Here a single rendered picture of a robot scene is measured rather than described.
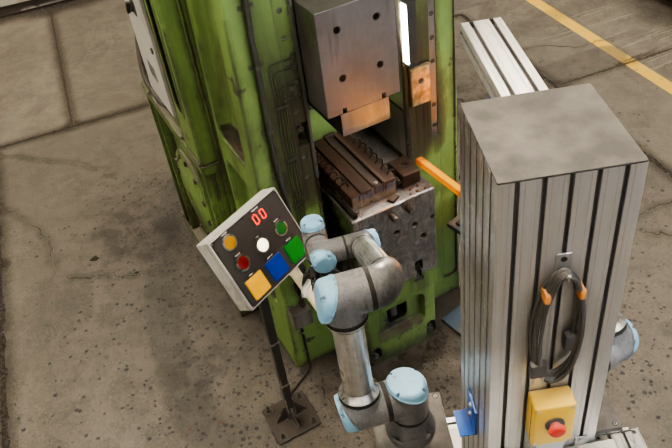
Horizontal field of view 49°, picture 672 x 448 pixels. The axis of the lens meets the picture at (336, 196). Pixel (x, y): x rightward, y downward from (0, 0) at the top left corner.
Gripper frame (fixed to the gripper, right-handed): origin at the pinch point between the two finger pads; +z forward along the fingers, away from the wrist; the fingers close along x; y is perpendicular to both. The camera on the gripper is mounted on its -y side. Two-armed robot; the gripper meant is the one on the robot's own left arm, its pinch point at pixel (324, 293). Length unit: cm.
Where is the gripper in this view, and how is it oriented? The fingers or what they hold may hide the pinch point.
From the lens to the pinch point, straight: 255.2
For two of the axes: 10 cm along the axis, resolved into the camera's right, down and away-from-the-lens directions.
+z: 1.1, 7.7, 6.3
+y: 1.1, 6.2, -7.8
